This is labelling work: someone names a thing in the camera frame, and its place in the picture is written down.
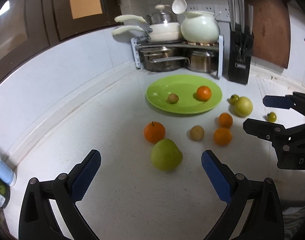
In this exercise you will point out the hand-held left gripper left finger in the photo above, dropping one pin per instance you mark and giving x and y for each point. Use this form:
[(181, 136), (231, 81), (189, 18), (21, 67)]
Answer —
[(85, 177)]

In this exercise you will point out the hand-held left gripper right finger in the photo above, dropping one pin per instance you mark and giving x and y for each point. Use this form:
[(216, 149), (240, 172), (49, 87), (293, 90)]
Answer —
[(217, 177)]

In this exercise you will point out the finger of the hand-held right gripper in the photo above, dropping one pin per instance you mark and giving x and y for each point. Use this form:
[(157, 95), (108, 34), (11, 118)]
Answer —
[(276, 102), (260, 128)]

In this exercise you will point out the green tomato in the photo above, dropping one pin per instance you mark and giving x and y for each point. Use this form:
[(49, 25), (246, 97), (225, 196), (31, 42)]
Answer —
[(233, 99), (271, 117)]

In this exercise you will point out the yellow apple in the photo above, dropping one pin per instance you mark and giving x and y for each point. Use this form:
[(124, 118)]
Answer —
[(243, 106)]

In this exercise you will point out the small orange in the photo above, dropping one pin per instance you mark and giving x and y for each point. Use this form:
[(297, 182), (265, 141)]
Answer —
[(222, 136), (203, 93), (225, 120)]

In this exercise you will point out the small brown fruit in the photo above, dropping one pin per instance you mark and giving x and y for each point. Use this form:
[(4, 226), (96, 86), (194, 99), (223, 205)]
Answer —
[(172, 98), (197, 133)]

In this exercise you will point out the green apple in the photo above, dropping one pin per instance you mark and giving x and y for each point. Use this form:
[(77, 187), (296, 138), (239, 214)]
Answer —
[(166, 155)]

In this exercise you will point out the large orange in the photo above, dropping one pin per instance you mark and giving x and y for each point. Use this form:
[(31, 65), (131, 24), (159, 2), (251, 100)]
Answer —
[(154, 132)]

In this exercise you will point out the green plate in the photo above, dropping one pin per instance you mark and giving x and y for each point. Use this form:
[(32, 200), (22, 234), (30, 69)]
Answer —
[(182, 106)]

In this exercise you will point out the black knife block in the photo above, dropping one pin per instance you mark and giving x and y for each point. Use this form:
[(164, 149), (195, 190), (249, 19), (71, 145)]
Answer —
[(238, 72)]

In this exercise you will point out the black scissors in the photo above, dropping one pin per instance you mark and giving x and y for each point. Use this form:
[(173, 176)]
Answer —
[(243, 46)]

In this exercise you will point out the person's clothing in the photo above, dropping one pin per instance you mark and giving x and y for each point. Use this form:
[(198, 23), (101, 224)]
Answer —
[(298, 225)]

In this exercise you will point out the grey kitchen shelf rack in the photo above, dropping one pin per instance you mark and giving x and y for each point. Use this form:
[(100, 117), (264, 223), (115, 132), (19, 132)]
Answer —
[(220, 55)]

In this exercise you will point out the brown wooden cutting board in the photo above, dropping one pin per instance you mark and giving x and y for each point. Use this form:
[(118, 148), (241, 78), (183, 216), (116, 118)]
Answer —
[(270, 27)]

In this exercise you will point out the white and blue bottle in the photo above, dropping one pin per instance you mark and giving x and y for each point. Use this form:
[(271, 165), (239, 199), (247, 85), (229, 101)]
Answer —
[(2, 170)]

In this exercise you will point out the steel stock pot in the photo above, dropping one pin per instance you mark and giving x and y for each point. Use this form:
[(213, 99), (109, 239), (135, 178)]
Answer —
[(201, 61)]

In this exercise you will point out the wooden bead trivet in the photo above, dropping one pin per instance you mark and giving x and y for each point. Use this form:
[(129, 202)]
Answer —
[(202, 43)]

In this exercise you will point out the white ceramic pot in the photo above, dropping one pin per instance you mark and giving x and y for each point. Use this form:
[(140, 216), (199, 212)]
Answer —
[(200, 27)]

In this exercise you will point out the steel pot with lid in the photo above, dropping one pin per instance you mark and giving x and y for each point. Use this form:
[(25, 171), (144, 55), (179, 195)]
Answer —
[(160, 18)]

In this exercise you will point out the dark brown wooden window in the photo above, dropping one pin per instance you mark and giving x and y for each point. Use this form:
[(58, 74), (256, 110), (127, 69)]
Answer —
[(50, 17)]

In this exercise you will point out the white wall socket panel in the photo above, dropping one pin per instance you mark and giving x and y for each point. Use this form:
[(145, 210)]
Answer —
[(221, 11)]

